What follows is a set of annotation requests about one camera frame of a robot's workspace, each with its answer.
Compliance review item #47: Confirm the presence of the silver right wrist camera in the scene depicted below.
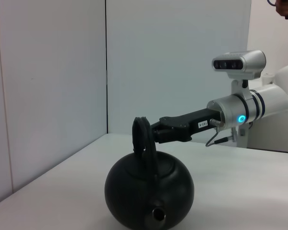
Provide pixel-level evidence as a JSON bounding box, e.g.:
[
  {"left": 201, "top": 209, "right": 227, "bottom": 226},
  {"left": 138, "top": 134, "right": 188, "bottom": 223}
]
[{"left": 211, "top": 50, "right": 266, "bottom": 96}]

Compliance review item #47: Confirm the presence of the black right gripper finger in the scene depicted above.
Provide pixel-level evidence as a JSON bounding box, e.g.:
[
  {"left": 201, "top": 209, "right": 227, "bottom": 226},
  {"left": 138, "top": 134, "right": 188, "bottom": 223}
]
[
  {"left": 150, "top": 120, "right": 173, "bottom": 132},
  {"left": 153, "top": 130, "right": 181, "bottom": 144}
]

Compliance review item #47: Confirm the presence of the right gripper cable with plug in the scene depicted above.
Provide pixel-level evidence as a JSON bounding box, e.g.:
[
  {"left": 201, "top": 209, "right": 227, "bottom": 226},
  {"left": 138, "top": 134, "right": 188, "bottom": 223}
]
[{"left": 205, "top": 118, "right": 238, "bottom": 147}]

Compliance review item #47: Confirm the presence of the black round teapot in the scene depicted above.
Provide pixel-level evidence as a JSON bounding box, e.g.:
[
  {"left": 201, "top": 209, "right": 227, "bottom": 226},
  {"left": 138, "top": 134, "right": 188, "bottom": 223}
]
[{"left": 104, "top": 116, "right": 195, "bottom": 230}]

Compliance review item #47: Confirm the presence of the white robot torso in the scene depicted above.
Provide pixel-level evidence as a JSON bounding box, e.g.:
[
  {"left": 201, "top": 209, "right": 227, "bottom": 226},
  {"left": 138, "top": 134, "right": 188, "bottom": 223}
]
[{"left": 237, "top": 109, "right": 288, "bottom": 154}]

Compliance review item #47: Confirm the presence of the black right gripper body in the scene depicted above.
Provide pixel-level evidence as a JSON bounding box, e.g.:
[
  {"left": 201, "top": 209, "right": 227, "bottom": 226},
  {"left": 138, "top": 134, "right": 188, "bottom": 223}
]
[{"left": 159, "top": 108, "right": 223, "bottom": 142}]

